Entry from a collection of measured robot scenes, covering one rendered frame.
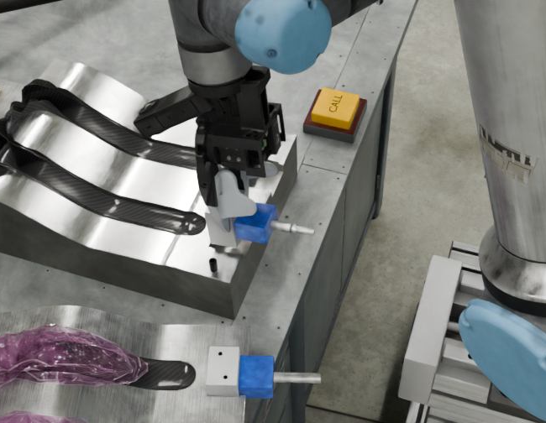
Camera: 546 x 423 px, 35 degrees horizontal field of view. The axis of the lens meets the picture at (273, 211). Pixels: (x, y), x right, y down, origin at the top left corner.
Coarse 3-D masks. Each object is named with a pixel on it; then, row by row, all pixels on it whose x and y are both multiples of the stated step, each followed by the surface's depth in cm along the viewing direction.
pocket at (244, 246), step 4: (244, 240) 113; (212, 244) 110; (216, 244) 112; (240, 244) 112; (244, 244) 112; (248, 244) 111; (216, 248) 112; (220, 248) 112; (224, 248) 112; (228, 248) 112; (232, 248) 112; (236, 248) 112; (240, 248) 112; (244, 248) 110; (248, 248) 110; (228, 252) 112; (232, 252) 112; (236, 252) 112; (240, 252) 112; (244, 252) 110; (244, 256) 110
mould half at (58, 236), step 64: (64, 64) 124; (64, 128) 118; (192, 128) 122; (0, 192) 110; (128, 192) 116; (192, 192) 115; (256, 192) 114; (64, 256) 115; (128, 256) 109; (192, 256) 108; (256, 256) 115
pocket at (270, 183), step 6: (270, 162) 118; (276, 162) 117; (276, 168) 118; (282, 168) 118; (276, 174) 119; (252, 180) 119; (258, 180) 119; (264, 180) 119; (270, 180) 119; (276, 180) 117; (252, 186) 118; (258, 186) 118; (264, 186) 118; (270, 186) 118; (276, 186) 117
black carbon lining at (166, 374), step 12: (144, 360) 103; (156, 360) 103; (168, 360) 103; (180, 360) 103; (156, 372) 103; (168, 372) 103; (180, 372) 103; (192, 372) 102; (132, 384) 101; (144, 384) 101; (156, 384) 102; (168, 384) 102; (180, 384) 101
